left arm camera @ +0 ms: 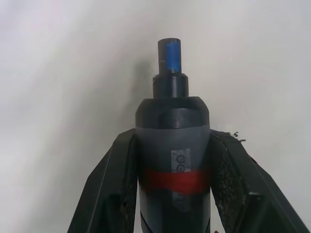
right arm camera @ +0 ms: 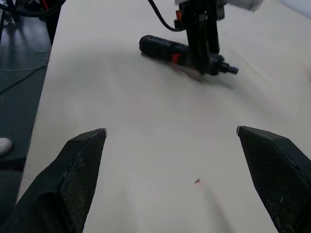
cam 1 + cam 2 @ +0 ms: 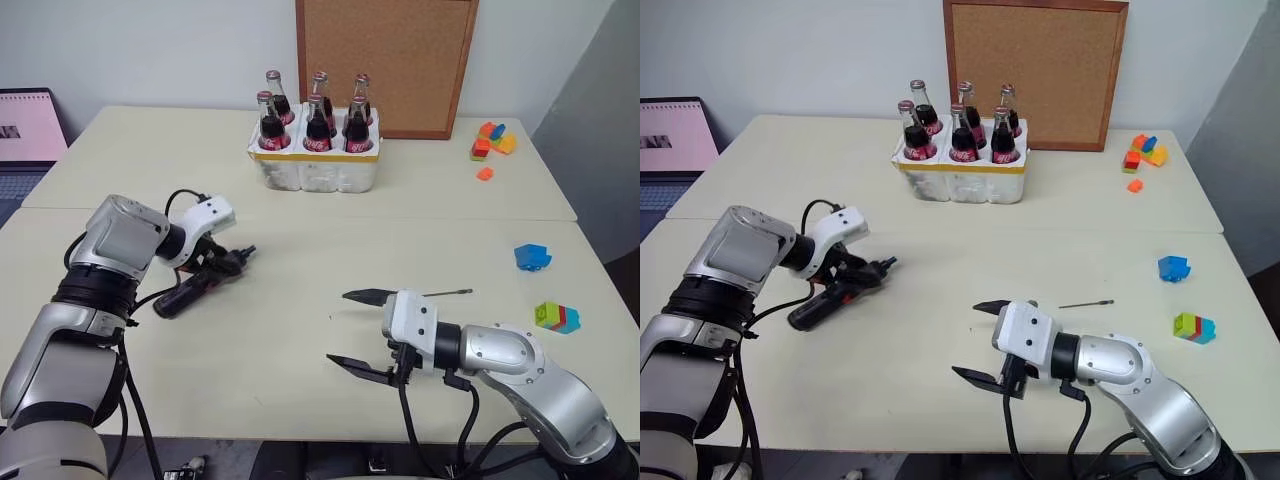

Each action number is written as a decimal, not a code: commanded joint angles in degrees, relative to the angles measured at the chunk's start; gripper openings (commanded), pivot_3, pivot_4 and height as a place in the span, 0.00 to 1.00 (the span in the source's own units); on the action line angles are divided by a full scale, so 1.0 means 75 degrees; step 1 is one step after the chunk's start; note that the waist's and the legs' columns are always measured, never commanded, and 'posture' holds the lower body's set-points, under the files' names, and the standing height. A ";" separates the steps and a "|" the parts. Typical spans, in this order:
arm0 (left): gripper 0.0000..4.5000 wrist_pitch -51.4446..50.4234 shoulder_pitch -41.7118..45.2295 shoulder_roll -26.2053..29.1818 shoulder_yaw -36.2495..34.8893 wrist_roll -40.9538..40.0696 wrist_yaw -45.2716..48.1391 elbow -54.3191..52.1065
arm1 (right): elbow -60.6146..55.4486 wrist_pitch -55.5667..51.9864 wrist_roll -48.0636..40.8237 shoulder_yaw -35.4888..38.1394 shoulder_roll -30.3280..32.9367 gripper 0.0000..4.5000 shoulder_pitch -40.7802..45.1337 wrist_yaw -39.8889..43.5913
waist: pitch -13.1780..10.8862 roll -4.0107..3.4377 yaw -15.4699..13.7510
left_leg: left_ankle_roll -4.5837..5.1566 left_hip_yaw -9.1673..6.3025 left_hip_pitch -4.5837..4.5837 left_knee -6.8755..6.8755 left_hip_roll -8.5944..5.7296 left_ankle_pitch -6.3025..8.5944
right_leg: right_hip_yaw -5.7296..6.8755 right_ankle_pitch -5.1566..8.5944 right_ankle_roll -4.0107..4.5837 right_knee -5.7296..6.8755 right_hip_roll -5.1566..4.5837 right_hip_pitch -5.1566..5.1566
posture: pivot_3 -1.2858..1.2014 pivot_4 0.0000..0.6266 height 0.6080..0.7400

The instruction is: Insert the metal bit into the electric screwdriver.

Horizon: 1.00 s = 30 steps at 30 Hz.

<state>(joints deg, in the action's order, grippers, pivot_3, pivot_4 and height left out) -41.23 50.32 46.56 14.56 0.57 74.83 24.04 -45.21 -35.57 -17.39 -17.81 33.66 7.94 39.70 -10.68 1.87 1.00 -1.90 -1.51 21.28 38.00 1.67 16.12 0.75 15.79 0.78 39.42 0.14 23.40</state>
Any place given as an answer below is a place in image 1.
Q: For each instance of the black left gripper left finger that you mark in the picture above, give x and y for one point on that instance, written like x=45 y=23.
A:
x=107 y=184

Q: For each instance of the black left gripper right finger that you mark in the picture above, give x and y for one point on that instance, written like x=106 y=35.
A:
x=245 y=189

